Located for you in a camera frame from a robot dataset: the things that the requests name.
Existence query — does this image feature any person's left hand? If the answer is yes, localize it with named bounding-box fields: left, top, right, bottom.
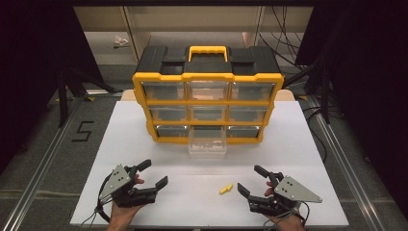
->
left=107, top=174, right=145, bottom=231

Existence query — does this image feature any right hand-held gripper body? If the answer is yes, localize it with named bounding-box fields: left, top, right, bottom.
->
left=248, top=172, right=323, bottom=218

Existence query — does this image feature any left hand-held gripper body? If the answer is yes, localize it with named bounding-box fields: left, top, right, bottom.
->
left=98, top=164, right=158, bottom=208

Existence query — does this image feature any black and yellow drawer cabinet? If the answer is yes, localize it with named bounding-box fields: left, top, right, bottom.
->
left=132, top=44, right=285, bottom=145

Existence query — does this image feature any clear drawer holding pale parts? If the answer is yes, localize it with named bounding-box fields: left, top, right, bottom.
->
left=188, top=126, right=228, bottom=160

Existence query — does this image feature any black metal stand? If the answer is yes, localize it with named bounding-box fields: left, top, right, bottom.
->
left=282, top=52, right=332, bottom=125
left=55, top=63, right=124, bottom=128

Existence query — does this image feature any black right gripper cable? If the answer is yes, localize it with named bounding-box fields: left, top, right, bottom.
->
left=263, top=201, right=311, bottom=231

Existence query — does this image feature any aluminium floor rail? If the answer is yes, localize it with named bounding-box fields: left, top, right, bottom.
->
left=307, top=95, right=383, bottom=231
left=0, top=97, right=83, bottom=231

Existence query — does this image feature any white crumpled cloth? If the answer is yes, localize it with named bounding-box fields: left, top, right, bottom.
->
left=113, top=35, right=130, bottom=49

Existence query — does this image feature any set of clear plastic drawers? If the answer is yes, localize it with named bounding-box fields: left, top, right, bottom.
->
left=141, top=81, right=276, bottom=139

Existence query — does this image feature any bundle of black hanging cables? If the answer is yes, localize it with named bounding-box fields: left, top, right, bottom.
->
left=259, top=6, right=310, bottom=70

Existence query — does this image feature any person's right hand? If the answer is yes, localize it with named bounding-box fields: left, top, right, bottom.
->
left=264, top=180, right=306, bottom=231

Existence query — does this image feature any yellow plastic wall plug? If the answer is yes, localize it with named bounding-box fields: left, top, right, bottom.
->
left=218, top=183, right=234, bottom=195

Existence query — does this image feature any beige shelf unit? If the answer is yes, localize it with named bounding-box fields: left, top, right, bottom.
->
left=73, top=6, right=315, bottom=65

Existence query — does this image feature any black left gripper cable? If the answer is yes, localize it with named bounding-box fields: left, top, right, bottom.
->
left=80, top=179, right=113, bottom=227

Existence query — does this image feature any black floor cable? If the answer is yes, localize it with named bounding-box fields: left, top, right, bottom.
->
left=300, top=105, right=329, bottom=164

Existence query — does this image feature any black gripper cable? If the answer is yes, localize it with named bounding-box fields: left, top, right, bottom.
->
left=263, top=201, right=311, bottom=231
left=80, top=179, right=113, bottom=227

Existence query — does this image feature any black curtain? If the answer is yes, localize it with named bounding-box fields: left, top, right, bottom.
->
left=0, top=0, right=105, bottom=176
left=293, top=0, right=408, bottom=211

